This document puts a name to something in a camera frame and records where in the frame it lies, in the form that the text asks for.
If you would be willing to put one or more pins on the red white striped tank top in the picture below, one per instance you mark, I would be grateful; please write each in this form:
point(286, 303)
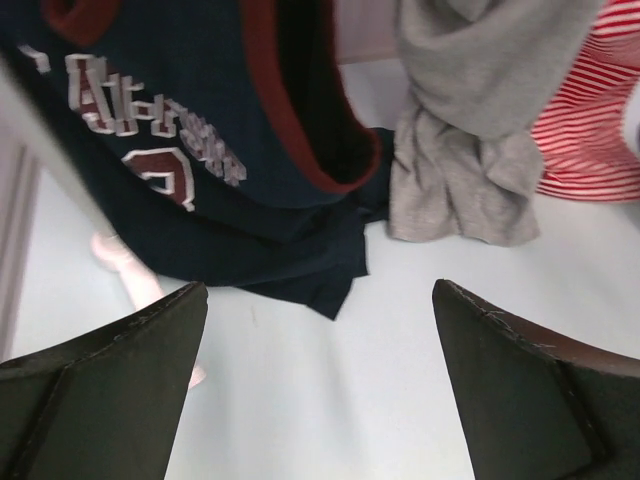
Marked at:
point(580, 132)

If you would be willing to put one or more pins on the metal clothes rail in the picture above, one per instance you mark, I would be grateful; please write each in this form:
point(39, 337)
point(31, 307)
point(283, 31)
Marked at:
point(20, 114)

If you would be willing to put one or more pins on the grey tank top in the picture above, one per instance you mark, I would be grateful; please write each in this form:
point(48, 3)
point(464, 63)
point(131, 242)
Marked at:
point(480, 74)

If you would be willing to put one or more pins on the navy blue tank top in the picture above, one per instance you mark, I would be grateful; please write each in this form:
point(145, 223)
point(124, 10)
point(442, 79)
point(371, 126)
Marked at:
point(216, 137)

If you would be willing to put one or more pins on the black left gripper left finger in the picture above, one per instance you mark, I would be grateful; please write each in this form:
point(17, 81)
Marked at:
point(106, 404)

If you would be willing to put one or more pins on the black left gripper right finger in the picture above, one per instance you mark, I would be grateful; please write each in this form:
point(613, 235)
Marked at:
point(533, 403)

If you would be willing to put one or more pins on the white rack foot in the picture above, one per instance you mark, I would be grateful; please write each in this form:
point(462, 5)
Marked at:
point(140, 283)

